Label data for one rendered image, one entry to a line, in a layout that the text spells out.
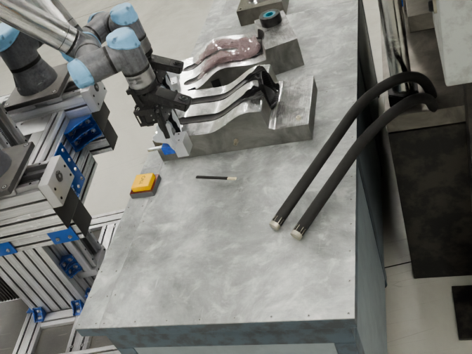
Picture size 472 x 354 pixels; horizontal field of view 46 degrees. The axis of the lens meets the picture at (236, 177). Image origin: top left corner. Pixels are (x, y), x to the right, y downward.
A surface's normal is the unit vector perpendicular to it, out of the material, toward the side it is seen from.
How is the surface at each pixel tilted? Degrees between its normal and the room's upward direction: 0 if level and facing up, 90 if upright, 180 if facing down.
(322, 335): 90
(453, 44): 90
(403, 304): 0
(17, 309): 0
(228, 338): 90
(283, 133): 90
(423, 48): 0
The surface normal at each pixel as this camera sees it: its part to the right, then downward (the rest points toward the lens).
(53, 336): -0.31, -0.72
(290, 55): 0.12, 0.61
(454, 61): -0.16, 0.68
